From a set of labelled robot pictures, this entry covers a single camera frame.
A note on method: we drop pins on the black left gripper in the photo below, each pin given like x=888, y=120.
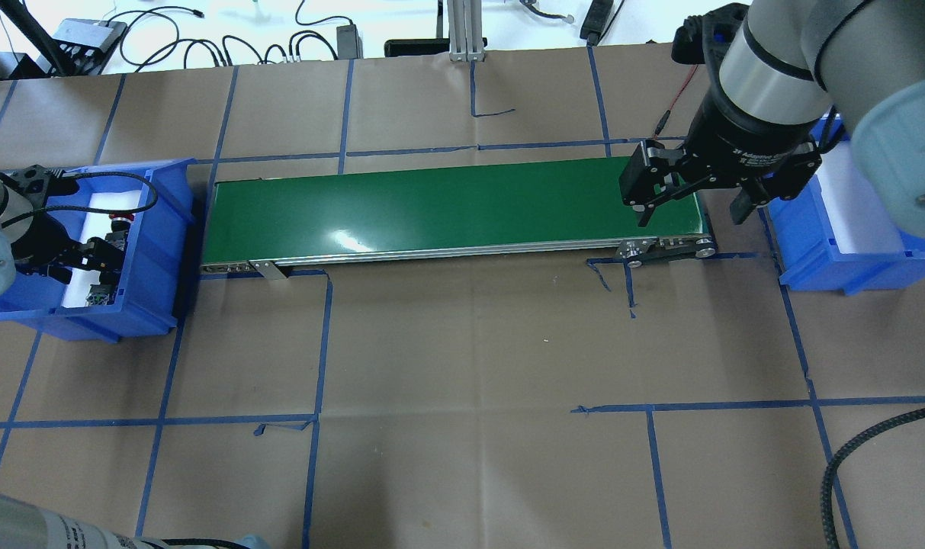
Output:
x=41, y=245

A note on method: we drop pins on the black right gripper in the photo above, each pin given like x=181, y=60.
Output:
x=744, y=139

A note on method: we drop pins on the red push button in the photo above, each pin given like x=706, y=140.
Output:
x=120, y=227

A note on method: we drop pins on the yellow push button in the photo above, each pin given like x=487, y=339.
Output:
x=101, y=295

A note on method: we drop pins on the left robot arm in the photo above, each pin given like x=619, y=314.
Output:
x=16, y=214

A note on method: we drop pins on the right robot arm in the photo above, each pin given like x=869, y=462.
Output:
x=787, y=79

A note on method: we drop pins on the white foam pad left bin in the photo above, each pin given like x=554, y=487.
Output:
x=95, y=226

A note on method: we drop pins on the blue bin left side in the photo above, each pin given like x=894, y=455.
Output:
x=146, y=297

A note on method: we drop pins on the blue bin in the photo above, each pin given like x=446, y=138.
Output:
x=811, y=260
x=146, y=297

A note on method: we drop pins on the blue bin right side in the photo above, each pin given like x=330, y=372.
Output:
x=811, y=260

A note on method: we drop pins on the green conveyor belt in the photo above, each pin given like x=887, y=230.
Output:
x=434, y=214

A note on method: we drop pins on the black power adapter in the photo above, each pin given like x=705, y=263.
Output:
x=348, y=42

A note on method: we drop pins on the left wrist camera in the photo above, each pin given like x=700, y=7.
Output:
x=38, y=184

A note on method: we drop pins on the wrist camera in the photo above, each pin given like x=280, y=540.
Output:
x=38, y=184
x=705, y=39

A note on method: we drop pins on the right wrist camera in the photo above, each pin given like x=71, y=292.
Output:
x=705, y=39

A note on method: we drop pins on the aluminium frame post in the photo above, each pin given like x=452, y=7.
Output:
x=465, y=30

